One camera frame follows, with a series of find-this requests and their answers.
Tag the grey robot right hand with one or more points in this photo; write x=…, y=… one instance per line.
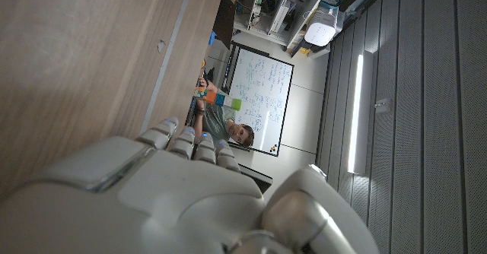
x=160, y=200

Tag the seated person in green shirt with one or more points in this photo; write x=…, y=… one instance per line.
x=215, y=122

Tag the colourful stacked block tower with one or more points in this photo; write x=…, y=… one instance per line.
x=218, y=99

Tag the blue box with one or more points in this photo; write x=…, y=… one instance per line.
x=211, y=38

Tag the long ceiling light strip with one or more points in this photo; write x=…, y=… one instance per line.
x=357, y=113

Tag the white shelf cabinet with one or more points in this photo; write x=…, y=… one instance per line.
x=277, y=14

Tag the white perforated appliance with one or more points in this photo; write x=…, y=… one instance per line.
x=321, y=27

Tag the wall whiteboard with writing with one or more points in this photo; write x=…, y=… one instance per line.
x=266, y=83

